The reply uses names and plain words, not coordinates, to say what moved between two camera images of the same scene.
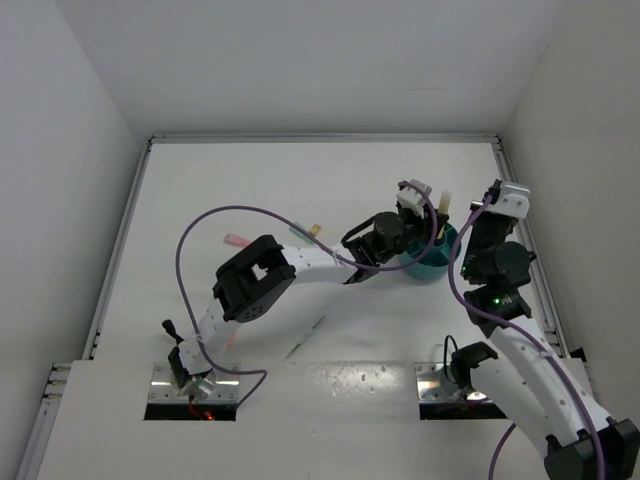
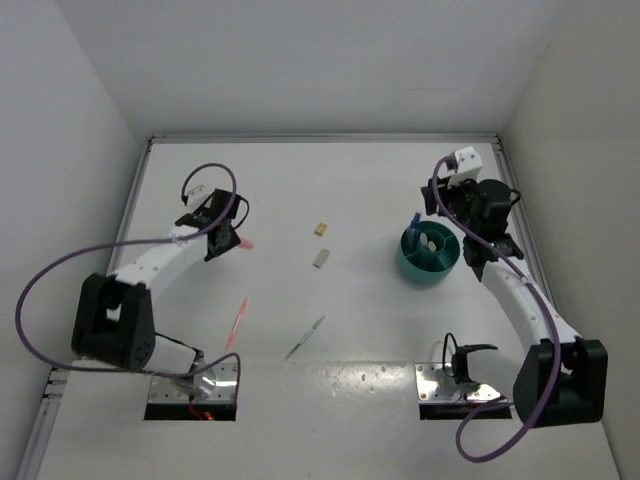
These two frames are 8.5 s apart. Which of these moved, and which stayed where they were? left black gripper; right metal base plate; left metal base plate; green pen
Moved: left black gripper
Stayed: left metal base plate; right metal base plate; green pen
